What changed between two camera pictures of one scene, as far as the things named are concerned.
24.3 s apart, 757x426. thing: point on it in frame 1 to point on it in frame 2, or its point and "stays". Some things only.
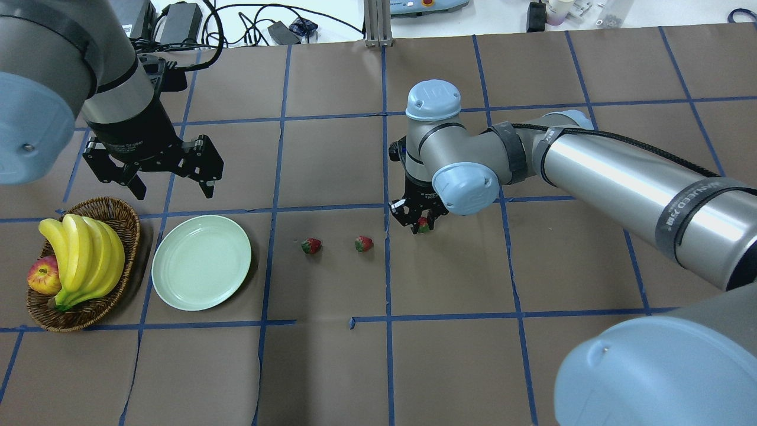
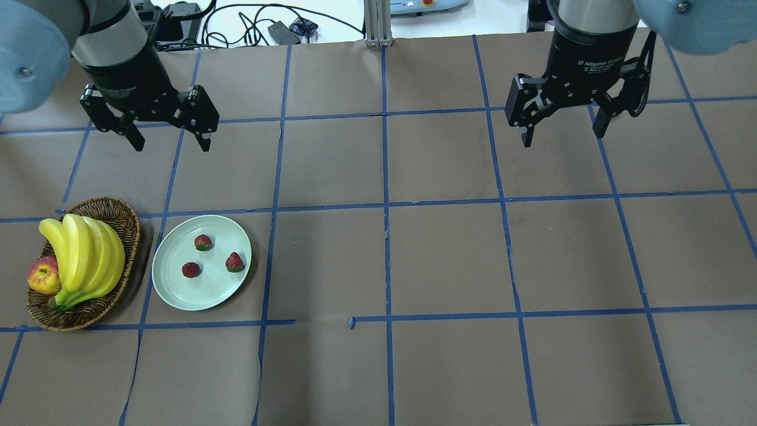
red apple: (43, 276) stays
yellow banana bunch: (91, 255) stays
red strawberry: (363, 244) to (191, 270)
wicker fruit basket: (123, 218) stays
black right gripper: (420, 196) to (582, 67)
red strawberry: (311, 245) to (234, 263)
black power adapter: (183, 22) stays
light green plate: (200, 262) stays
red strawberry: (423, 223) to (202, 242)
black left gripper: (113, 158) to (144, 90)
